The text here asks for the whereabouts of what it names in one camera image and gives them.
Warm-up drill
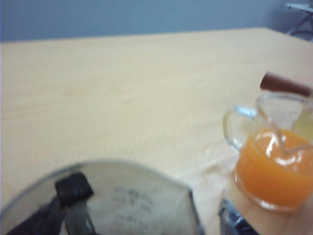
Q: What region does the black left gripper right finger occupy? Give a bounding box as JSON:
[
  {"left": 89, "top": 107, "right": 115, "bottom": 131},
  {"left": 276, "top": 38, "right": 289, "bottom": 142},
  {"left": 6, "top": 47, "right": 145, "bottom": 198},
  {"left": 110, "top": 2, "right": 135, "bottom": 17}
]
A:
[{"left": 218, "top": 198, "right": 254, "bottom": 235}]

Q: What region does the amber brown measuring cup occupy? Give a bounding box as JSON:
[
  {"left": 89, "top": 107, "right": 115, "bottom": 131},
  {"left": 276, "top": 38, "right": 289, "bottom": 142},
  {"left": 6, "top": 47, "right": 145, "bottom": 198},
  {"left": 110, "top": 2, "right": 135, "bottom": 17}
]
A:
[{"left": 260, "top": 71, "right": 313, "bottom": 97}]

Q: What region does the grey translucent measuring cup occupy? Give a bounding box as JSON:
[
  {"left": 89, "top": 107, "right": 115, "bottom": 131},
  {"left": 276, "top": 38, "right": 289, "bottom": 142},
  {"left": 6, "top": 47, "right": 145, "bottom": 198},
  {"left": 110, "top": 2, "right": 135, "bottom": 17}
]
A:
[{"left": 0, "top": 159, "right": 204, "bottom": 235}]

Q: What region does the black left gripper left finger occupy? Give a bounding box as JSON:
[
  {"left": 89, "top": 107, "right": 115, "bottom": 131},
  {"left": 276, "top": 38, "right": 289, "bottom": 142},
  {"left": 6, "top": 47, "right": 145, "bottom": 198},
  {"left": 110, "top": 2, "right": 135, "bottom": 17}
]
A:
[{"left": 4, "top": 172, "right": 97, "bottom": 235}]

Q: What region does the clear measuring cup yellow juice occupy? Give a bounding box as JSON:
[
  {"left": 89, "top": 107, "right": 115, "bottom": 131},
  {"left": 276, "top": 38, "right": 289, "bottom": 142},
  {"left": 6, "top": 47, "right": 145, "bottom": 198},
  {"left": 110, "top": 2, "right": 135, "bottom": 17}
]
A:
[{"left": 292, "top": 97, "right": 313, "bottom": 138}]

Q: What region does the clear measuring cup orange juice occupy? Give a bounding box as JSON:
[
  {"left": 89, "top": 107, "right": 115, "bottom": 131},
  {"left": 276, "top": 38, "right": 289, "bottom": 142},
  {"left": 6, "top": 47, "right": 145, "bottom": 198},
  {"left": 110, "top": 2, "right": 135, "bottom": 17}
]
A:
[{"left": 223, "top": 93, "right": 313, "bottom": 212}]

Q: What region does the grey metal frame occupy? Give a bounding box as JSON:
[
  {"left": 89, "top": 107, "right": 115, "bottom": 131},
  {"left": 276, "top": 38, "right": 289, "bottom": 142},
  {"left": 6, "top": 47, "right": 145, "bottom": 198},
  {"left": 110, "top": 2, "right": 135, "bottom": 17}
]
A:
[{"left": 285, "top": 1, "right": 313, "bottom": 41}]

